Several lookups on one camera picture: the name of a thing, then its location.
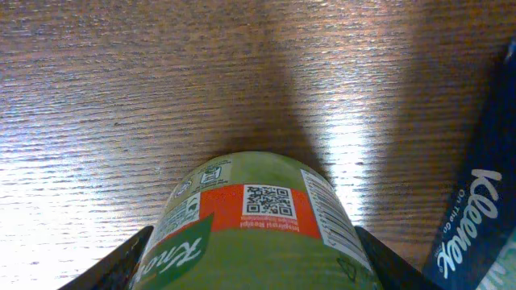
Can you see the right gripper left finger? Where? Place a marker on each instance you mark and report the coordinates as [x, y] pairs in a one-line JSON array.
[[116, 269]]

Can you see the tissue pocket pack bundle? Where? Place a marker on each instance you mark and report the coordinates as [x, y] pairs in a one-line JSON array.
[[475, 245]]

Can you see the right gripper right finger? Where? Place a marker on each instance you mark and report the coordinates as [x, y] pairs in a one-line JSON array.
[[392, 270]]

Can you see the green lid jar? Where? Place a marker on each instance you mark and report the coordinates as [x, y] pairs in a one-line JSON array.
[[254, 220]]

